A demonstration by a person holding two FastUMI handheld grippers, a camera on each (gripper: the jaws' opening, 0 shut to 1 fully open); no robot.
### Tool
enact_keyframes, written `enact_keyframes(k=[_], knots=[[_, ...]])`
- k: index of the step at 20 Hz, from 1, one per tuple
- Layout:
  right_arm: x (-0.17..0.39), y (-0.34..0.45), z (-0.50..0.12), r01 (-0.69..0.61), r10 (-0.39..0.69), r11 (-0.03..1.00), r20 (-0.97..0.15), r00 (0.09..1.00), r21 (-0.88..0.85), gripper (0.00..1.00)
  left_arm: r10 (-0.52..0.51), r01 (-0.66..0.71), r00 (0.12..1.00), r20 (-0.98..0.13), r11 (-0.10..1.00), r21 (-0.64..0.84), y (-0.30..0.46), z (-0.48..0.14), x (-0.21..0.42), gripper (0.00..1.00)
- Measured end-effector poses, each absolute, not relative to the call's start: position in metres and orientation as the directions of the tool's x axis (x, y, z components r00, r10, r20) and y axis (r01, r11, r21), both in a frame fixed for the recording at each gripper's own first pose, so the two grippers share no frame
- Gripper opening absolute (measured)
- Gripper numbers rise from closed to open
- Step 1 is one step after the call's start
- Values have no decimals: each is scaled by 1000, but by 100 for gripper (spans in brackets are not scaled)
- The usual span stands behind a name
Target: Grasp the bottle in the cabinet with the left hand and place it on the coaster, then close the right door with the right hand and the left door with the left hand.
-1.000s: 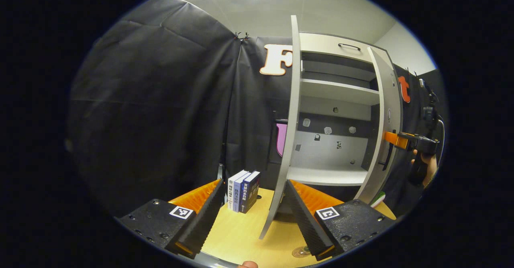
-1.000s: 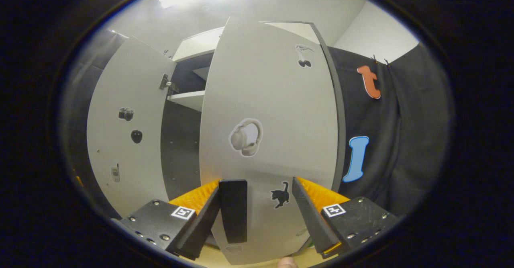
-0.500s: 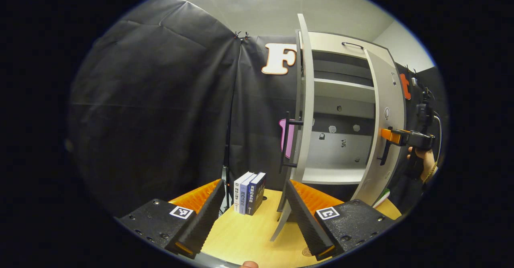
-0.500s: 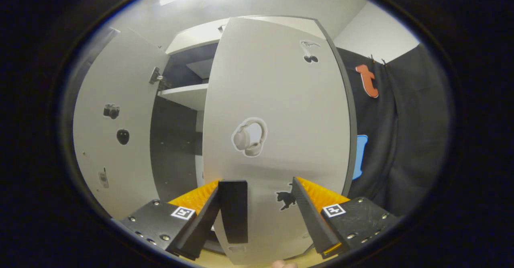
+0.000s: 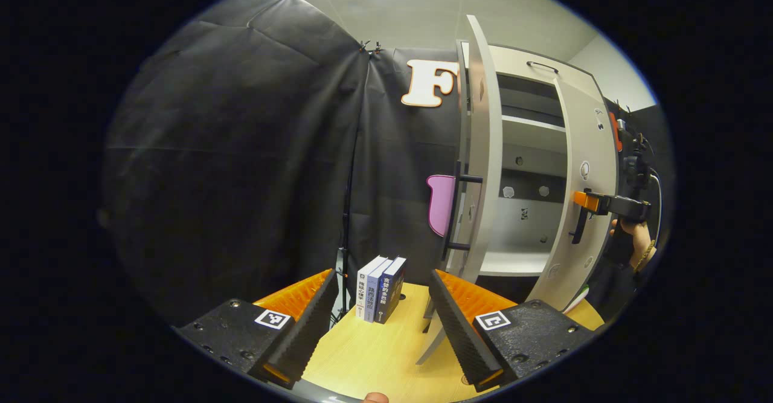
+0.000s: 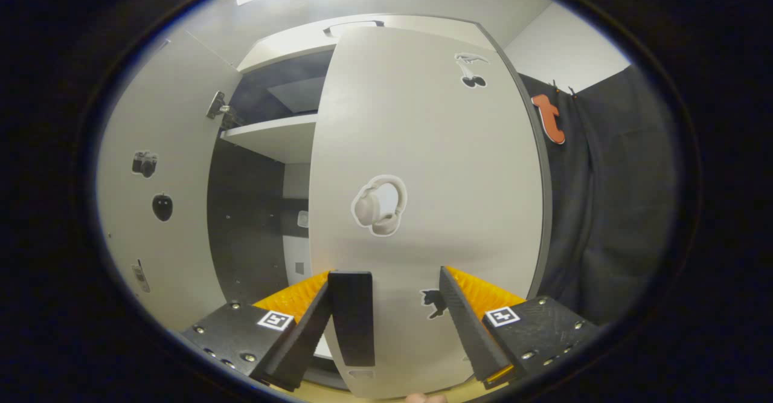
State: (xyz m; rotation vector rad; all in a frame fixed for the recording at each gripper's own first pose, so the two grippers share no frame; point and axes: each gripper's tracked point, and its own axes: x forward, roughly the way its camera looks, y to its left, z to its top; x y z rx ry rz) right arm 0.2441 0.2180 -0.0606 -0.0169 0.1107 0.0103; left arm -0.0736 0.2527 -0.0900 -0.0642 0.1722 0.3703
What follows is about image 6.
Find black drawer handle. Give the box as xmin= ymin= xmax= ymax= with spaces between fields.
xmin=322 ymin=19 xmax=386 ymax=37

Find white cabinet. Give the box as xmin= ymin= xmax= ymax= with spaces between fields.
xmin=207 ymin=14 xmax=509 ymax=392

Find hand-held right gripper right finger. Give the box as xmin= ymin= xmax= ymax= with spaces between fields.
xmin=439 ymin=265 xmax=601 ymax=390

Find white cabinet drawer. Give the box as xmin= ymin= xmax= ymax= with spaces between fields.
xmin=237 ymin=15 xmax=505 ymax=74

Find black backdrop cloth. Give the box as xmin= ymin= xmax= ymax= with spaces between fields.
xmin=519 ymin=65 xmax=681 ymax=326

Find white cabinet door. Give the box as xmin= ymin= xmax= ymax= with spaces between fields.
xmin=97 ymin=28 xmax=243 ymax=335
xmin=308 ymin=25 xmax=554 ymax=399

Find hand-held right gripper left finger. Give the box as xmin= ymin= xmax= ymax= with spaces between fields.
xmin=180 ymin=269 xmax=342 ymax=393

